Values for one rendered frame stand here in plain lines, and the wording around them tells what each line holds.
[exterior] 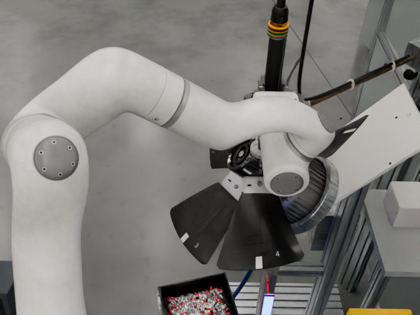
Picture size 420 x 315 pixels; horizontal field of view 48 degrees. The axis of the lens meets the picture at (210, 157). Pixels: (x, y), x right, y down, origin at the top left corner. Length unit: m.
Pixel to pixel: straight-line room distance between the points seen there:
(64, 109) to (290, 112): 0.37
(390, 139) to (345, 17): 3.64
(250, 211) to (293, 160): 0.44
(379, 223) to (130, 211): 1.57
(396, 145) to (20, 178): 1.04
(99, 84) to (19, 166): 0.17
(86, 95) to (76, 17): 4.20
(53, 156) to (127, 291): 1.95
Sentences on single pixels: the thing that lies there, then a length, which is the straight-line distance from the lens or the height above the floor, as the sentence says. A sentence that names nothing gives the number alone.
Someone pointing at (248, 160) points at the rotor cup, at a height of 1.24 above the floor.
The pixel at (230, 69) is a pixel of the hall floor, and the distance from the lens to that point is 3.98.
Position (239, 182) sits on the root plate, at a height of 1.13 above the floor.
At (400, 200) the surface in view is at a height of 0.97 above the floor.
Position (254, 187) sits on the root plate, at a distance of 1.33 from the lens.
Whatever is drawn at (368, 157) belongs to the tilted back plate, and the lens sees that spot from 1.44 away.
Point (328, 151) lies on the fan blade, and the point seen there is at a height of 1.42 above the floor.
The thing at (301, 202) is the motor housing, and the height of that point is 1.12.
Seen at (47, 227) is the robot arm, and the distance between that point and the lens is 0.70.
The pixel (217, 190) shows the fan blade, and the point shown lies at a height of 1.09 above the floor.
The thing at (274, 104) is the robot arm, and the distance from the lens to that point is 0.82.
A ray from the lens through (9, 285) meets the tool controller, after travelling 1.14.
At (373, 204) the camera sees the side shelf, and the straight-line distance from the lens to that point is 1.83.
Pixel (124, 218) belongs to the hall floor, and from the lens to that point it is 2.82.
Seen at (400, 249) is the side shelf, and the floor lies 0.86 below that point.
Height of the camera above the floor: 2.16
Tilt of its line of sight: 44 degrees down
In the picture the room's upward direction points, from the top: 1 degrees clockwise
